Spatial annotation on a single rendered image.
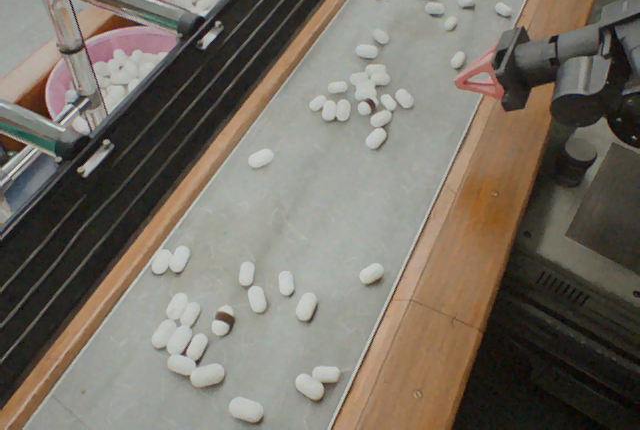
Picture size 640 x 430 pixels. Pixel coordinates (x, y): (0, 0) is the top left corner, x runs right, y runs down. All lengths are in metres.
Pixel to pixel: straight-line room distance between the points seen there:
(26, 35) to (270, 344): 0.70
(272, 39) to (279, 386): 0.39
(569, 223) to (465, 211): 0.45
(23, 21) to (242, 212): 0.57
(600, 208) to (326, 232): 0.66
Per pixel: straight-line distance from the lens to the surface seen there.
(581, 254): 1.26
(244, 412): 0.72
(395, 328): 0.76
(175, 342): 0.75
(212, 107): 0.53
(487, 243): 0.84
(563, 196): 1.32
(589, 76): 0.75
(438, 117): 1.00
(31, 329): 0.44
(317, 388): 0.72
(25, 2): 1.27
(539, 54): 0.81
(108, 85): 1.07
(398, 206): 0.88
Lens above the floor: 1.44
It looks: 53 degrees down
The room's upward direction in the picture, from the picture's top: 4 degrees clockwise
